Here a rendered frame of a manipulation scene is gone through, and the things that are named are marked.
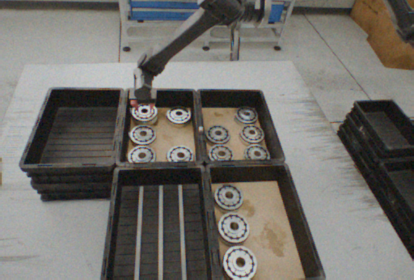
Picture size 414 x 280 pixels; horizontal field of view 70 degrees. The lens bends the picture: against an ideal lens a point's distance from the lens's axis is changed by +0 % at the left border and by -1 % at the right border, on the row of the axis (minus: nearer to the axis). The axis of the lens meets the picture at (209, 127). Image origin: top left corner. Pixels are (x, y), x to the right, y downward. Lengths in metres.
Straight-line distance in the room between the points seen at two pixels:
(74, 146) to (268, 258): 0.81
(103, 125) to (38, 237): 0.46
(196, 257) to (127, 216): 0.26
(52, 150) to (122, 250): 0.49
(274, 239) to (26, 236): 0.85
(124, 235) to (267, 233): 0.46
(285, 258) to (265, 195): 0.22
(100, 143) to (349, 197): 1.06
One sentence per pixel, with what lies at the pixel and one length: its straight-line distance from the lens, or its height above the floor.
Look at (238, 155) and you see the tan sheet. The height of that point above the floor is 0.83.
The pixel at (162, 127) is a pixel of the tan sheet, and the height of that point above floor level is 0.83.
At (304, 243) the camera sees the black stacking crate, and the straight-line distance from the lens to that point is 1.01.
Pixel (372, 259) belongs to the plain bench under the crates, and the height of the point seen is 0.70.
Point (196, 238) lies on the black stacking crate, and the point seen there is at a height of 0.83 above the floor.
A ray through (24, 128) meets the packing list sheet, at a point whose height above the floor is 0.70.
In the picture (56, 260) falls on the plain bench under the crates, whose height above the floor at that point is 0.70.
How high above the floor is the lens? 1.76
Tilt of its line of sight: 47 degrees down
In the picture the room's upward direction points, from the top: 9 degrees clockwise
